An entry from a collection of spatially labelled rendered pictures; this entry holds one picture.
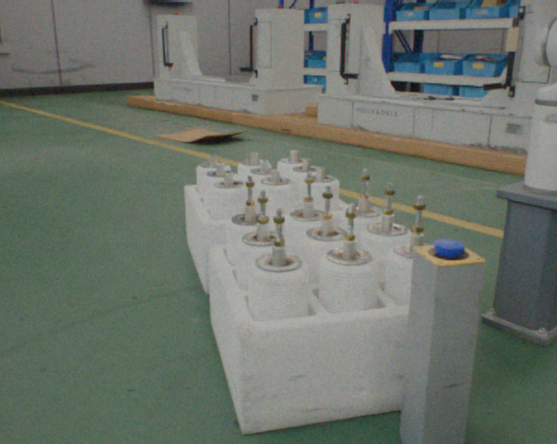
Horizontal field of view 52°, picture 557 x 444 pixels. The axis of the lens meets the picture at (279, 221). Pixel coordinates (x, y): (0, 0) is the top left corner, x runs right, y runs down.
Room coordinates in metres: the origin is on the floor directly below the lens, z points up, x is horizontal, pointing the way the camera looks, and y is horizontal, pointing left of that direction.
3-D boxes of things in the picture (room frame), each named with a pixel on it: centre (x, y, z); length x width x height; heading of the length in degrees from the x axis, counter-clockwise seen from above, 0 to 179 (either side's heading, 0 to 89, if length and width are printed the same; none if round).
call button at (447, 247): (0.72, -0.23, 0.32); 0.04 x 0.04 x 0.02
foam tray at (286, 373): (0.99, -0.09, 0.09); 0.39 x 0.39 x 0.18; 14
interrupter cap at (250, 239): (0.96, 0.03, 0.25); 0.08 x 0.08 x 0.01
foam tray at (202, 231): (1.51, 0.04, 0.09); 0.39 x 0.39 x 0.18; 15
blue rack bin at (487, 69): (5.97, -2.11, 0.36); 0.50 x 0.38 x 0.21; 131
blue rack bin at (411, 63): (6.64, -1.56, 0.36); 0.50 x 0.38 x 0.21; 131
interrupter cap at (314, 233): (0.99, -0.09, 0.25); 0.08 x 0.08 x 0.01
